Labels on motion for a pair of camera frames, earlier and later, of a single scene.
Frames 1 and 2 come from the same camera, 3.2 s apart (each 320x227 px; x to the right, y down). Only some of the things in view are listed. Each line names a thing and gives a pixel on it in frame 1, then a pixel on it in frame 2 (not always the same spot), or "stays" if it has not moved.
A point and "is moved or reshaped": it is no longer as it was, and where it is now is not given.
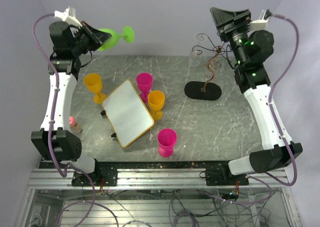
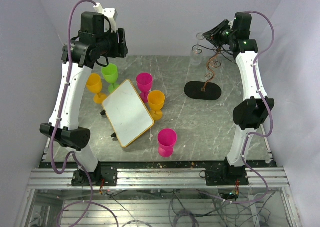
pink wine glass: (144, 81) stays
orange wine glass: (156, 100) stays
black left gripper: (98, 37) -> (121, 50)
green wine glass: (128, 35) is moved or reshaped
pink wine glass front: (166, 138) stays
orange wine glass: (93, 82) stays
